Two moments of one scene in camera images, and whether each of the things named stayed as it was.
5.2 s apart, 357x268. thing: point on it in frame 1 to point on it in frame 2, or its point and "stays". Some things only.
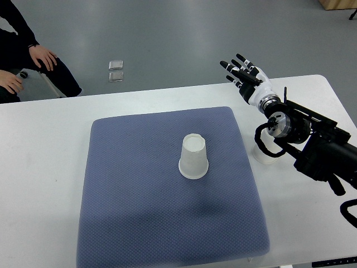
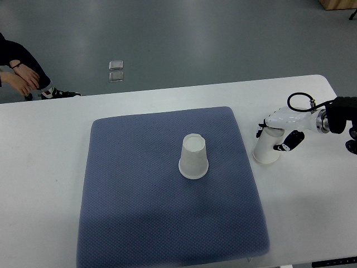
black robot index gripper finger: (237, 84) to (261, 125)
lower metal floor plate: (116, 76) stays
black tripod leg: (353, 14) stays
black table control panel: (336, 262) stays
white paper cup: (269, 140) stays
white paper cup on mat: (193, 163) stays
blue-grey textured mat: (136, 211) stays
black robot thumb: (246, 76) to (293, 140)
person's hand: (38, 52) to (30, 76)
